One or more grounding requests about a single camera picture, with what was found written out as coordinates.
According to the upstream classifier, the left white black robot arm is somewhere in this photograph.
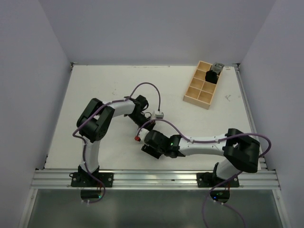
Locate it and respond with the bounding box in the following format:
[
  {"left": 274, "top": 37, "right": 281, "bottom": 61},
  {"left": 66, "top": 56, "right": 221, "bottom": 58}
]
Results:
[{"left": 73, "top": 95, "right": 149, "bottom": 187}]

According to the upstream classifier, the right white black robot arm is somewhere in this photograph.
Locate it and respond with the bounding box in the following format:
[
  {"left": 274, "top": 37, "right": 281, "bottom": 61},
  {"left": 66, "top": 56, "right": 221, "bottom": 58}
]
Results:
[{"left": 135, "top": 128, "right": 260, "bottom": 187}]

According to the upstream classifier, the wooden compartment organizer box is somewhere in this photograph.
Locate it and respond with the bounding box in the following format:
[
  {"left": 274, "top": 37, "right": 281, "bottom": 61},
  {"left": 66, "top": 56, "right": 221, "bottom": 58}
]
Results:
[{"left": 183, "top": 61, "right": 223, "bottom": 110}]

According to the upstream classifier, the rolled black garment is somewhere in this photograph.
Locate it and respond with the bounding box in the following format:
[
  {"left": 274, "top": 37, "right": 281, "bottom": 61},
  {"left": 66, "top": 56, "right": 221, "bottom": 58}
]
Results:
[{"left": 205, "top": 70, "right": 218, "bottom": 84}]

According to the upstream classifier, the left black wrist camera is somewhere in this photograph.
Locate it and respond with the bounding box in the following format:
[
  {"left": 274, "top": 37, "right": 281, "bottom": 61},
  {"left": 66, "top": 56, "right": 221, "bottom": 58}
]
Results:
[{"left": 132, "top": 95, "right": 164, "bottom": 120}]

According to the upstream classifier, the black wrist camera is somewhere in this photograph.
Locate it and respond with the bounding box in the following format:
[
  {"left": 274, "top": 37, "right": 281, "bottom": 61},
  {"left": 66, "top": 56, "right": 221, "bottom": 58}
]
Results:
[
  {"left": 132, "top": 95, "right": 164, "bottom": 120},
  {"left": 134, "top": 128, "right": 169, "bottom": 151}
]

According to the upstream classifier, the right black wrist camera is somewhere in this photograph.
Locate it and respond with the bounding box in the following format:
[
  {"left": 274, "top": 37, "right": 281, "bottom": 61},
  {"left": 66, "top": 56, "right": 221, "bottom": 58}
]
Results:
[{"left": 134, "top": 128, "right": 169, "bottom": 151}]

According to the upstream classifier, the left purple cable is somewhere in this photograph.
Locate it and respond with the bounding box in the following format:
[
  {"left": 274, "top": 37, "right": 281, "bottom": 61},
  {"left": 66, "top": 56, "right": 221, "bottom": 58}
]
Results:
[{"left": 72, "top": 82, "right": 164, "bottom": 204}]

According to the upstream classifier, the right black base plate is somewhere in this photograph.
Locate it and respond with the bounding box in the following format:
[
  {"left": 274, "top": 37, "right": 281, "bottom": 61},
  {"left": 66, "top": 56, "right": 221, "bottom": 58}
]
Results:
[{"left": 196, "top": 172, "right": 240, "bottom": 188}]

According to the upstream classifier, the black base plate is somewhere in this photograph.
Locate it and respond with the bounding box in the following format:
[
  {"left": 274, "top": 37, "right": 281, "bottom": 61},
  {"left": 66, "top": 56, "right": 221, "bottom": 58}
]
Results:
[
  {"left": 196, "top": 172, "right": 240, "bottom": 188},
  {"left": 69, "top": 172, "right": 114, "bottom": 188}
]

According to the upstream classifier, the aluminium front rail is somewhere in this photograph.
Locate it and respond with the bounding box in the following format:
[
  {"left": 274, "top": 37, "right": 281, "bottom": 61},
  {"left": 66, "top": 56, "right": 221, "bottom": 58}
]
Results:
[{"left": 30, "top": 169, "right": 281, "bottom": 190}]

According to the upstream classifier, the aluminium rail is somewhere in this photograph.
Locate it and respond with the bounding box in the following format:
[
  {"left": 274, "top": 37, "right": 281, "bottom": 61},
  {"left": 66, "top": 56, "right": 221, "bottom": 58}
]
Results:
[
  {"left": 234, "top": 64, "right": 268, "bottom": 171},
  {"left": 30, "top": 169, "right": 281, "bottom": 190}
]

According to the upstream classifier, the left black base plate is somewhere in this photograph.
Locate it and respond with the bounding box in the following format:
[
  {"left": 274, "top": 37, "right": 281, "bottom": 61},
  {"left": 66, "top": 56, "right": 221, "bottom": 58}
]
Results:
[{"left": 69, "top": 172, "right": 114, "bottom": 188}]

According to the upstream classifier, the aluminium right side rail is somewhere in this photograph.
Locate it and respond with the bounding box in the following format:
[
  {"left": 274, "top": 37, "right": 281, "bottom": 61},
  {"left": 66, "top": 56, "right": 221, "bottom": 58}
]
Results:
[{"left": 234, "top": 64, "right": 268, "bottom": 171}]

